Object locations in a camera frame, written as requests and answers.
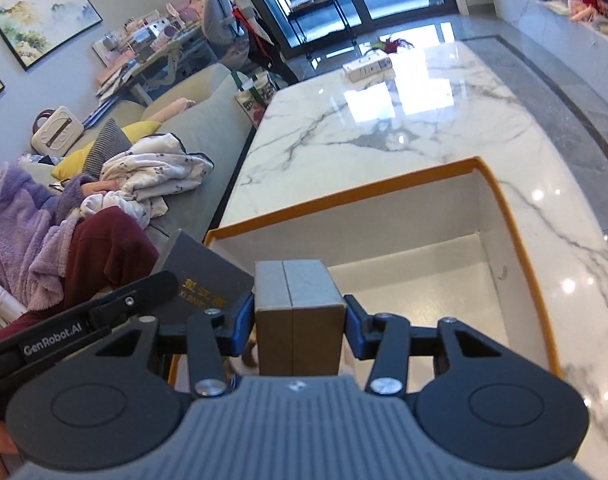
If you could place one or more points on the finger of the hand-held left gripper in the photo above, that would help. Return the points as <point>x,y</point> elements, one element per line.
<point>144,290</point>

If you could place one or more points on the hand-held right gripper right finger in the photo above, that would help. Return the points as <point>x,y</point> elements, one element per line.
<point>354,325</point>

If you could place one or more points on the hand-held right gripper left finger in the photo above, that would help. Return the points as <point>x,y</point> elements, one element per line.
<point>241,319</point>

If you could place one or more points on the small grey box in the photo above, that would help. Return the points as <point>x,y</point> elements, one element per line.
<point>294,320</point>

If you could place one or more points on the dark box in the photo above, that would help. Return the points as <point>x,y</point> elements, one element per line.
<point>204,270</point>

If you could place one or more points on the large orange cardboard box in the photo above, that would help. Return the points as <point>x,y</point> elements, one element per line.
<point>408,220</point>

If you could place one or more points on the white cylinder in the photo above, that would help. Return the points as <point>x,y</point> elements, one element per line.
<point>1,297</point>

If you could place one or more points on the white printed blanket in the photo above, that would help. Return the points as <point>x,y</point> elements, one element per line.
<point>154,165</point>

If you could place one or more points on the striped grey pillow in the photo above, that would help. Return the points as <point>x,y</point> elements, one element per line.
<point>106,147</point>

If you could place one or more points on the yellow pillow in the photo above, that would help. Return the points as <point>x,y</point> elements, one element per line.
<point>139,129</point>

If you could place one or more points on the grey-green sofa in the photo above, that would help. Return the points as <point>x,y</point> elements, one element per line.
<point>204,130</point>

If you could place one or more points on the white handbag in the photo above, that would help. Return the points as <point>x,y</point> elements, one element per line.
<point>59,130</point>

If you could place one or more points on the pink plush cushion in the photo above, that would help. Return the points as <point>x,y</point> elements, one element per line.
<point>171,107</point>

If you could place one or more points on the printed shopping bag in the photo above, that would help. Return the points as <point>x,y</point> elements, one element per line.
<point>256,97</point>

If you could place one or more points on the cluttered white desk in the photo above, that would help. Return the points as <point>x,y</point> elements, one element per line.
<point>154,62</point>

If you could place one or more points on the white carton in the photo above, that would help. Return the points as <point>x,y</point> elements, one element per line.
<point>366,67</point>

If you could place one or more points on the dark hanging cloth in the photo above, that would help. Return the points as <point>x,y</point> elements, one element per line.
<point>269,50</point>

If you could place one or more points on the grey office chair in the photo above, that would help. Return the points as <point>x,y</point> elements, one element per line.
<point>224,20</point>

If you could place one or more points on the red green feather toy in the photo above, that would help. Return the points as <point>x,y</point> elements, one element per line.
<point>393,45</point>

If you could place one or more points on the large landscape painting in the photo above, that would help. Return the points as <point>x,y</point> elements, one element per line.
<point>39,10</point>

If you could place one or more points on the black shelving rack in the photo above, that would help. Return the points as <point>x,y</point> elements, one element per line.
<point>314,10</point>

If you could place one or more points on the white marble cabinet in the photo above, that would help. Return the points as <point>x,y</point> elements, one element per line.
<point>548,35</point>

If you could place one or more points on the pink elongated object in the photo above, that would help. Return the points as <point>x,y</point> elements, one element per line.
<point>583,13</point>

